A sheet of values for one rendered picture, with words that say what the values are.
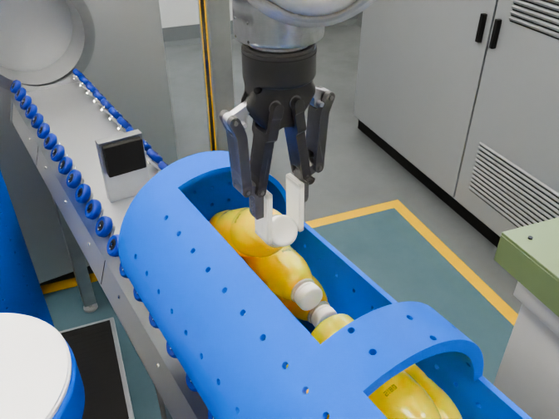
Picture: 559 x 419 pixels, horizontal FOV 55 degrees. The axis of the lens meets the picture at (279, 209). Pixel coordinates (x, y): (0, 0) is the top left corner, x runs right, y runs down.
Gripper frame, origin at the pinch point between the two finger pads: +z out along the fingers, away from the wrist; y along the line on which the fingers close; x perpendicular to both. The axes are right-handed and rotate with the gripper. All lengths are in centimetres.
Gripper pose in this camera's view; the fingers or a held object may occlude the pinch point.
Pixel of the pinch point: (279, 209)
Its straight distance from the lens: 64.9
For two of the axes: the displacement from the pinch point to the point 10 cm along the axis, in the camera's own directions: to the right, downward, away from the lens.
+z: 0.0, 8.2, 5.7
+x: 5.4, 4.8, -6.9
